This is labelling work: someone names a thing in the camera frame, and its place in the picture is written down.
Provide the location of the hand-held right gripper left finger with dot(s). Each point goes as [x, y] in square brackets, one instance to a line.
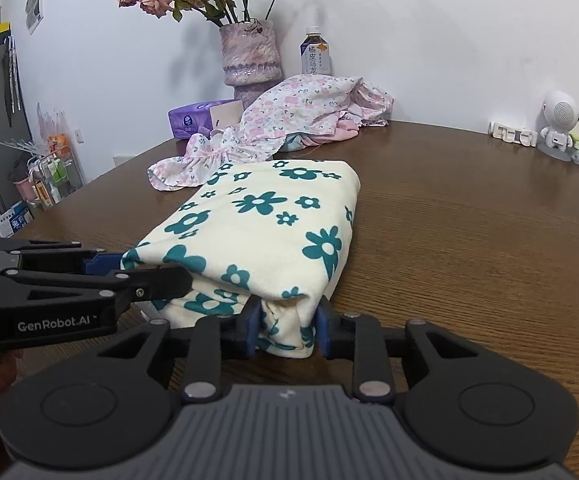
[252, 327]

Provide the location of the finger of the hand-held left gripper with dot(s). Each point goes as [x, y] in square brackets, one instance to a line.
[159, 285]
[101, 261]

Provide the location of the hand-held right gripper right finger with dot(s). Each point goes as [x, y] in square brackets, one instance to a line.
[325, 330]

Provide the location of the cream garment with teal flowers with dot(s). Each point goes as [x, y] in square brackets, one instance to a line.
[264, 240]

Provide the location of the white printed card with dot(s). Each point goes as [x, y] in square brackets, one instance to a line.
[122, 160]

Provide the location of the cluttered storage shelf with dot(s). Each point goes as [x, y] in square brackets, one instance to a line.
[44, 175]

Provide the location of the purple tissue box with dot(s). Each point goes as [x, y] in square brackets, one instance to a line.
[194, 120]

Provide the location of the pink floral garment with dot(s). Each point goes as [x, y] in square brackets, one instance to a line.
[279, 120]

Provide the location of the pink ceramic vase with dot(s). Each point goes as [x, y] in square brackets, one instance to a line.
[249, 57]

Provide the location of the tea bottle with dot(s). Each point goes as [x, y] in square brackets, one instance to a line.
[316, 52]

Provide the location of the white robot-shaped speaker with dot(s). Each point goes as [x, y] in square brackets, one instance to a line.
[559, 122]

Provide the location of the wall socket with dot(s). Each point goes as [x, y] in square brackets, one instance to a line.
[80, 135]

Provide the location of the wall picture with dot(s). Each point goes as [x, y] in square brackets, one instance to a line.
[34, 4]

